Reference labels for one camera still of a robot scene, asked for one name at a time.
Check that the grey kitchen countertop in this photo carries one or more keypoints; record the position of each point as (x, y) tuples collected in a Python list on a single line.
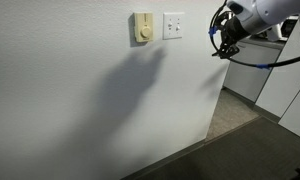
[(264, 42)]

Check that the beige wall thermostat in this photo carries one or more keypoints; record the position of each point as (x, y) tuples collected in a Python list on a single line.
[(143, 28)]

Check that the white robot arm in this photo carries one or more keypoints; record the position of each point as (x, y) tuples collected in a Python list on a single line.
[(252, 17)]

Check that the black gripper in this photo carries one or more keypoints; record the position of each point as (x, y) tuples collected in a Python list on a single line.
[(231, 32)]

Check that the white kitchen cabinet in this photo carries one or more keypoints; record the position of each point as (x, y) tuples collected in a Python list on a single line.
[(248, 81)]

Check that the white double switch plate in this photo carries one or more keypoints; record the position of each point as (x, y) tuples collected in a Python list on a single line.
[(177, 19)]

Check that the black microwave oven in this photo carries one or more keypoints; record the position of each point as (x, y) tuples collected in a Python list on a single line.
[(288, 26)]

